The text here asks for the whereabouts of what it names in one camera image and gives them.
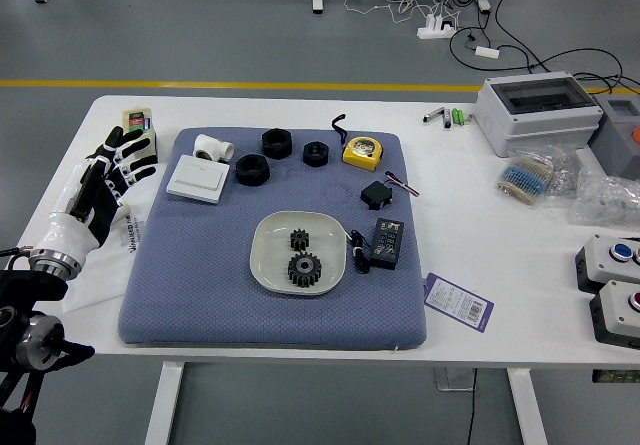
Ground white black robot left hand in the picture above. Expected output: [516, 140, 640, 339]
[30, 125, 159, 266]

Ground large black gear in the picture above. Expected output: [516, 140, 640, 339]
[285, 250, 324, 290]

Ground large black hex nut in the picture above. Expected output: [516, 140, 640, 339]
[261, 128, 293, 160]
[235, 153, 272, 187]

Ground small black hex nut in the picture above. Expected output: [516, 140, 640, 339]
[301, 140, 330, 168]

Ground blue push button box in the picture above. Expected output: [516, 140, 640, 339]
[573, 233, 640, 296]

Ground red push button box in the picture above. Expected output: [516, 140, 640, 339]
[588, 279, 640, 350]

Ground grey box with orange button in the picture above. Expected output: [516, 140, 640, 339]
[587, 93, 640, 182]

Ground dark box under table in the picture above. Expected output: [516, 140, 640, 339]
[592, 368, 640, 385]

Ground white pipe tee fitting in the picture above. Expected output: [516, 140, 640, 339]
[192, 133, 236, 164]

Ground white table leg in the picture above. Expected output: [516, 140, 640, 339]
[144, 362, 185, 445]
[506, 367, 549, 445]

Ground blue-grey cushion mat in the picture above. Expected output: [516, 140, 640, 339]
[117, 126, 429, 351]

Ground white square plate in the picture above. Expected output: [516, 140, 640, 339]
[248, 209, 347, 295]

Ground yellow tape measure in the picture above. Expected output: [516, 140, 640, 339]
[329, 113, 384, 172]

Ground black digital display module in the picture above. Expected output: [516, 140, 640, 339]
[368, 217, 405, 271]

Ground purple label card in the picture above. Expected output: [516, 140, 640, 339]
[423, 271, 496, 334]

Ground white power strip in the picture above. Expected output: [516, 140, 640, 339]
[417, 13, 459, 41]

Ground bag of blue resistors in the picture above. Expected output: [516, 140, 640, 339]
[492, 144, 559, 210]

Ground clear bag of small parts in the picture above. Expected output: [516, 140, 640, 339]
[544, 144, 584, 210]

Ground bubble wrap bag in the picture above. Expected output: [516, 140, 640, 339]
[567, 164, 640, 229]

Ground cream switch box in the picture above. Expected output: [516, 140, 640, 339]
[121, 108, 159, 166]

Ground white wall switch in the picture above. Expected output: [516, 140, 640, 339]
[165, 154, 232, 207]

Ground black tied cable bundle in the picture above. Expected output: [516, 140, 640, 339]
[348, 229, 372, 274]

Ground black servo motor with wires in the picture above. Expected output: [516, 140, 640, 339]
[360, 170, 420, 212]

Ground grey bracket under table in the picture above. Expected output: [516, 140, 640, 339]
[433, 366, 476, 392]

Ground black hanging cable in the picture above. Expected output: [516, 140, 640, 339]
[464, 367, 479, 445]

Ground grey enclosure with clear lid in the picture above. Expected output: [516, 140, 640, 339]
[473, 70, 604, 158]

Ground black floor cables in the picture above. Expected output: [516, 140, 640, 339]
[448, 0, 640, 91]

